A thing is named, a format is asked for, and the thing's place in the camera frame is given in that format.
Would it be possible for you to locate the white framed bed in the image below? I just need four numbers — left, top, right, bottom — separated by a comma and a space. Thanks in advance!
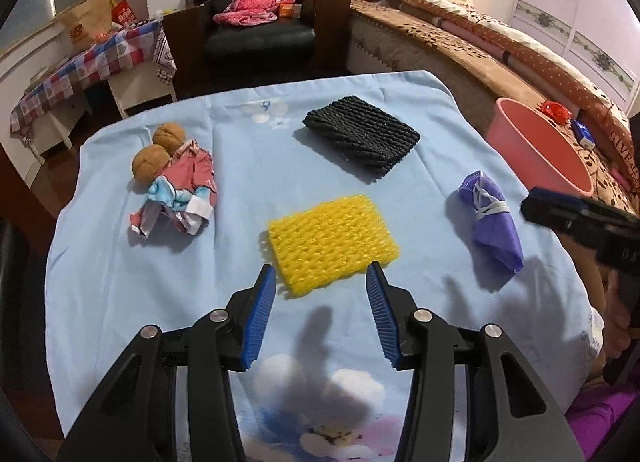
320, 0, 640, 223

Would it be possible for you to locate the person's right forearm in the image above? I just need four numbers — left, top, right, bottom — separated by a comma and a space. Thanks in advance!
567, 377, 640, 462

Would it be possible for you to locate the brown paper bag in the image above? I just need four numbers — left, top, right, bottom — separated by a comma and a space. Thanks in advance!
60, 0, 116, 46

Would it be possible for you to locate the light blue floral tablecloth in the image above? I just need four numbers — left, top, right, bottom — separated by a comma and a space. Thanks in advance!
45, 70, 607, 462

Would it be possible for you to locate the rolled pink white quilt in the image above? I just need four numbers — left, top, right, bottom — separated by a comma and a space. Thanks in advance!
360, 0, 640, 129

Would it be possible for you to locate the crumpled red blue wrapper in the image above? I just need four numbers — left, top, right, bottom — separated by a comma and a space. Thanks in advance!
129, 139, 218, 240

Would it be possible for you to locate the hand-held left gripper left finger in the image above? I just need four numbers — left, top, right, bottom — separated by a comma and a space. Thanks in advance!
57, 263, 277, 462

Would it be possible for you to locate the brown walnut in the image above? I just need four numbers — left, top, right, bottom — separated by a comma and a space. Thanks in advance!
152, 123, 186, 155
132, 145, 171, 185

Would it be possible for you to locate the checkered cloth side table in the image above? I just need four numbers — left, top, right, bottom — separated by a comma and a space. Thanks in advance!
10, 20, 176, 135

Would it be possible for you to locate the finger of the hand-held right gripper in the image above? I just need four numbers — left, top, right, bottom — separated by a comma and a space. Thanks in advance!
521, 199, 618, 245
522, 186, 601, 215

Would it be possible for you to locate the purple face mask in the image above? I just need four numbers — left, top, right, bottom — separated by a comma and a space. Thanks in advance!
457, 171, 525, 275

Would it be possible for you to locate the yellow foam fruit net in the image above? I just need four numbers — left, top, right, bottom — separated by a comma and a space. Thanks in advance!
257, 192, 402, 299

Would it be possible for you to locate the white wardrobe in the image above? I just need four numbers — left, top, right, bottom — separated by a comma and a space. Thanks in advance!
510, 0, 640, 113

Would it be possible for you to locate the red snack packet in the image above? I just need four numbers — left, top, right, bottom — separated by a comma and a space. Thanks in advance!
540, 101, 574, 123

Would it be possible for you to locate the pink plastic bucket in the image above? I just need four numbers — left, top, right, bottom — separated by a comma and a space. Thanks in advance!
486, 97, 595, 198

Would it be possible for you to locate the pink dotted cloth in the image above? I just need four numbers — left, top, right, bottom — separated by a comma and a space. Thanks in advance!
213, 0, 300, 27

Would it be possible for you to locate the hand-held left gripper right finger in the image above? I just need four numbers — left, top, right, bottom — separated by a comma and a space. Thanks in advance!
366, 263, 583, 462

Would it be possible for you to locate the person's right hand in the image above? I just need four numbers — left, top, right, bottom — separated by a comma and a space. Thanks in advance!
601, 267, 636, 364

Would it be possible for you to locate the red gift bag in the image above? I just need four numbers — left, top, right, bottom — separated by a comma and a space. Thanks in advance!
110, 0, 139, 28

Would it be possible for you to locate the dark wooden side cabinet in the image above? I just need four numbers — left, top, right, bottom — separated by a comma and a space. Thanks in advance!
162, 2, 211, 103
312, 0, 352, 76

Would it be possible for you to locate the white desk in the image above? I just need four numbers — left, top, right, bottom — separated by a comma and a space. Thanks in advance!
30, 62, 178, 153

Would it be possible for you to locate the small blue packet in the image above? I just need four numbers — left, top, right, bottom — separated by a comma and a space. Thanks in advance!
571, 119, 597, 149

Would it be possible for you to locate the black leather armchair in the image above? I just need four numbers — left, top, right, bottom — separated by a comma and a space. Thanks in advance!
187, 0, 317, 76

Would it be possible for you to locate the black foam fruit net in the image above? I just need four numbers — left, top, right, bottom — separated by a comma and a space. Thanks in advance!
303, 95, 421, 182

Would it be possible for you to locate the bed with floral bedding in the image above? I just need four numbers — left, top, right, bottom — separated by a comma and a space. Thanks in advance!
350, 0, 640, 219

